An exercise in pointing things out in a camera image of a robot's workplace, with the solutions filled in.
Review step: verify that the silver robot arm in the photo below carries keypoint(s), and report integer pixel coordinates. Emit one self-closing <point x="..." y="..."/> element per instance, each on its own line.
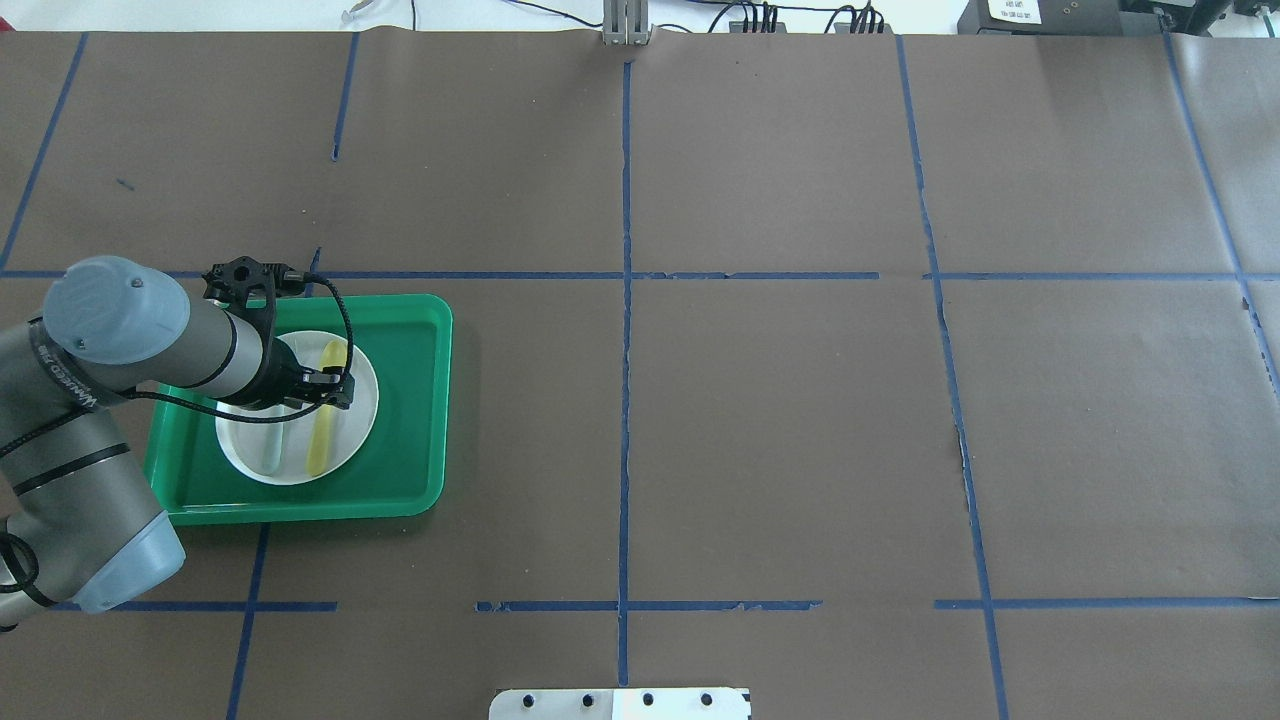
<point x="87" y="528"/>

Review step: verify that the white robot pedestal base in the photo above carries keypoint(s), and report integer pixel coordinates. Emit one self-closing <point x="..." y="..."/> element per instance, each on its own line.
<point x="623" y="703"/>

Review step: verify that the green plastic tray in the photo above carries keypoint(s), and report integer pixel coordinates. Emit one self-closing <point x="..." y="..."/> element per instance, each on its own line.
<point x="399" y="471"/>

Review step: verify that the black mini computer box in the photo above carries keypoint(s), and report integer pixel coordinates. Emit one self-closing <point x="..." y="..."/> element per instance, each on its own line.
<point x="1056" y="18"/>

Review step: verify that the black power strip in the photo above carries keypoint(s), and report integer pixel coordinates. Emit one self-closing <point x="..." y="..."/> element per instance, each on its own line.
<point x="762" y="18"/>

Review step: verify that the aluminium frame post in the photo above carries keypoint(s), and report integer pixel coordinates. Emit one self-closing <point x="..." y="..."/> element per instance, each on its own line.
<point x="626" y="23"/>

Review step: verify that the yellow plastic spoon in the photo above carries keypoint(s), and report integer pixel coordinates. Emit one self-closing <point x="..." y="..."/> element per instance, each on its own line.
<point x="321" y="440"/>

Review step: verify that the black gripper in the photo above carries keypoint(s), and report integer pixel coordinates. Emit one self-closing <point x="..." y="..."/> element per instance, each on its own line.
<point x="277" y="379"/>

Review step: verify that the white round plate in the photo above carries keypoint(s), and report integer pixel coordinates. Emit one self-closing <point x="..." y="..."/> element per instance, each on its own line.
<point x="278" y="454"/>

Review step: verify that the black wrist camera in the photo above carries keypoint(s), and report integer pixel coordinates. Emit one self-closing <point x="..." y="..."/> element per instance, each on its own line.
<point x="246" y="283"/>

